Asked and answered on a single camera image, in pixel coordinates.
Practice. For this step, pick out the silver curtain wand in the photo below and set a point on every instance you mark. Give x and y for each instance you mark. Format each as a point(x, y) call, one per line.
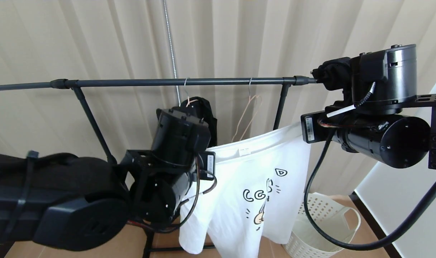
point(172, 53)

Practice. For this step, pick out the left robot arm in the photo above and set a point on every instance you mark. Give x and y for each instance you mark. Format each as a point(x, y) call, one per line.
point(60, 200)

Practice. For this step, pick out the black clothes rack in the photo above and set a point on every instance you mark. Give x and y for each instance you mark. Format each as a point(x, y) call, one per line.
point(132, 82)

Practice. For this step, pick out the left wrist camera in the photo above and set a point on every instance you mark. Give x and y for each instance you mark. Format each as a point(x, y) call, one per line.
point(210, 165)

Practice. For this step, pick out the white laundry basket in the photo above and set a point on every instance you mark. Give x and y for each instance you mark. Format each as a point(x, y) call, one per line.
point(321, 215)

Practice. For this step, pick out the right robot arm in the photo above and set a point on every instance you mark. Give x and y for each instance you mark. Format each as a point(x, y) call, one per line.
point(397, 79)

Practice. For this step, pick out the white printed t-shirt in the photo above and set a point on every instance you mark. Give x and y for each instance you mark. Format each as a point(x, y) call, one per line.
point(239, 172)

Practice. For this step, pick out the black shorts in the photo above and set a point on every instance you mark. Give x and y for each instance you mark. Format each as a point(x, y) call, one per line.
point(207, 118)

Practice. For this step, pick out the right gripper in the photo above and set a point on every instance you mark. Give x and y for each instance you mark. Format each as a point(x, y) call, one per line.
point(397, 143)

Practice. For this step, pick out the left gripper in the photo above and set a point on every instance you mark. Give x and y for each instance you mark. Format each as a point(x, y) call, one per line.
point(164, 199)

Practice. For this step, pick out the pink clothes hanger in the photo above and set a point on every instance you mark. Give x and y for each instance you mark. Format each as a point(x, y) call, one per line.
point(252, 97)
point(192, 101)

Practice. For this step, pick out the white curtain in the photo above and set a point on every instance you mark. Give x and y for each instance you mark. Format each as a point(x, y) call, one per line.
point(78, 43)

